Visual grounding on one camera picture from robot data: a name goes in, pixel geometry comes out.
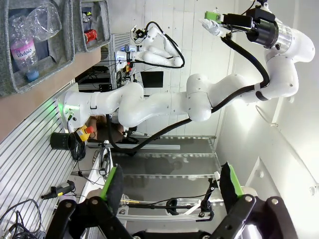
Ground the crushed clear plastic cup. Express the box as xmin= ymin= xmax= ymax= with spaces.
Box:
xmin=27 ymin=6 xmax=63 ymax=42

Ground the yellow emergency stop button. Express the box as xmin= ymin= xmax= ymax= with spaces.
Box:
xmin=75 ymin=125 xmax=96 ymax=143

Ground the black handheld scanner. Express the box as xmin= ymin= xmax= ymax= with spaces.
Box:
xmin=41 ymin=180 xmax=76 ymax=200

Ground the tangled black cable bundle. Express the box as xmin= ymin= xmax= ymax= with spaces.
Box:
xmin=0 ymin=199 xmax=47 ymax=239

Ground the crushed black can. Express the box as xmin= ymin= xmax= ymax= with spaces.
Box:
xmin=81 ymin=11 xmax=94 ymax=24

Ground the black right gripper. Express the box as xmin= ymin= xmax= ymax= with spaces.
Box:
xmin=204 ymin=7 xmax=278 ymax=49

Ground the crushed red can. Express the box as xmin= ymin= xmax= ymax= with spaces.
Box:
xmin=84 ymin=29 xmax=99 ymax=44

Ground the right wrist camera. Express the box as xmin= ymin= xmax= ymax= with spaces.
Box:
xmin=255 ymin=0 xmax=271 ymax=10

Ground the black power adapter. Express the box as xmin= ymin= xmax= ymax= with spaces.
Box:
xmin=99 ymin=146 xmax=112 ymax=176

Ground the small black camera stand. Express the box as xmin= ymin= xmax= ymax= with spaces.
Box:
xmin=198 ymin=171 xmax=216 ymax=223

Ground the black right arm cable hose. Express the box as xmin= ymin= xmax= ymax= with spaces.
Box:
xmin=106 ymin=34 xmax=271 ymax=156

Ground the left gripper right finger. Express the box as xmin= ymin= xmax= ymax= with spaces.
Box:
xmin=211 ymin=161 xmax=299 ymax=239

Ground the black cylindrical cup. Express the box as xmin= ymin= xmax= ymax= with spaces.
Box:
xmin=49 ymin=131 xmax=78 ymax=151

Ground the grey fabric basket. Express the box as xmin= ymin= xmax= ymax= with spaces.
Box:
xmin=79 ymin=0 xmax=112 ymax=53
xmin=0 ymin=0 xmax=76 ymax=94

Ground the black flat panel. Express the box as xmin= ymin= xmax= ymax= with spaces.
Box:
xmin=140 ymin=71 xmax=164 ymax=89

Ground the clear bottle with pink label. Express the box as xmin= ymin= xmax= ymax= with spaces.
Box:
xmin=8 ymin=13 xmax=41 ymax=83

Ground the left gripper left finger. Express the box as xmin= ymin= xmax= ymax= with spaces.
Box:
xmin=46 ymin=164 xmax=133 ymax=239

